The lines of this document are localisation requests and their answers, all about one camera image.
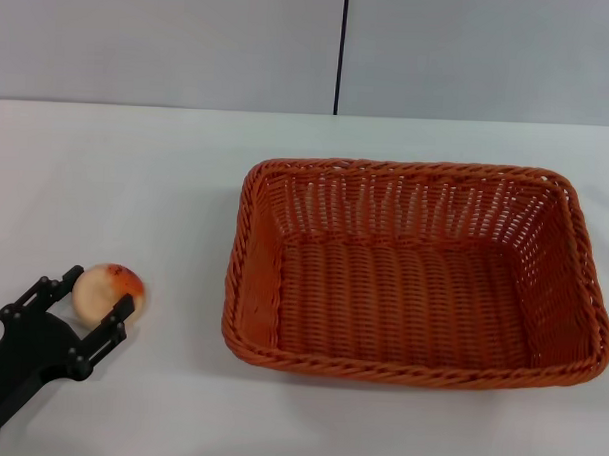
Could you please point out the round bread bun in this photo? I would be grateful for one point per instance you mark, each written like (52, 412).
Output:
(94, 296)

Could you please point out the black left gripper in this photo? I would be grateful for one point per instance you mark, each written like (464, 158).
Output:
(27, 348)

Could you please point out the orange woven rectangular basket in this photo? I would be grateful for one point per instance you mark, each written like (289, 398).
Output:
(407, 301)

